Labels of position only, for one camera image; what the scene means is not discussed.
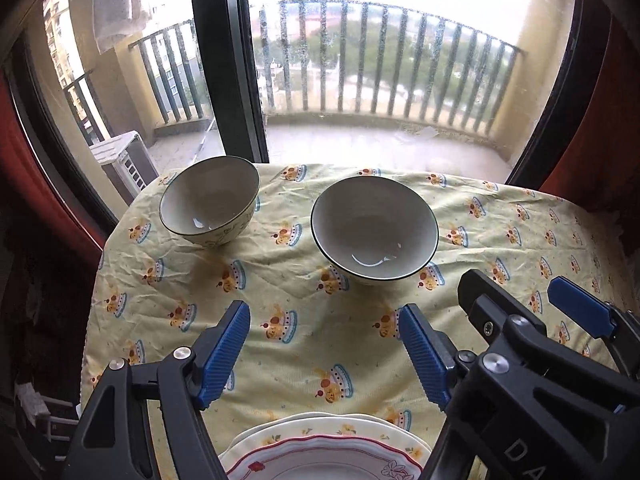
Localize beaded rim floral plate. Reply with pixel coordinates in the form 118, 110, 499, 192
219, 412, 431, 469

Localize red trim small plate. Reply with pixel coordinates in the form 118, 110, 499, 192
227, 436, 423, 480

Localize large leaf pattern bowl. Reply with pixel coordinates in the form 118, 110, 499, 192
309, 176, 439, 285

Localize yellow patterned tablecloth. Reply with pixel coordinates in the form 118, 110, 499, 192
81, 165, 637, 450

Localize red curtain right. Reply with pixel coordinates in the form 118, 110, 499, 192
541, 21, 639, 216

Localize red curtain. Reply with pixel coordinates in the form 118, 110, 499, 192
1, 75, 105, 270
541, 21, 639, 216

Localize far leaf pattern bowl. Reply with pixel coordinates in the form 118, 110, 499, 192
158, 156, 259, 248

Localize red curtain left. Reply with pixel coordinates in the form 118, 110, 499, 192
1, 75, 105, 270

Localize outdoor air conditioner unit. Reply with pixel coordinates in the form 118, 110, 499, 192
90, 130, 158, 205

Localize mop pole on balcony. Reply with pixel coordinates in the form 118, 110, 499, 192
190, 118, 216, 165

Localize balcony metal railing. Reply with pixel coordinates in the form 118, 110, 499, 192
62, 0, 524, 146

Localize dark window frame post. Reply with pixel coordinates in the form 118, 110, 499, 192
192, 0, 269, 164

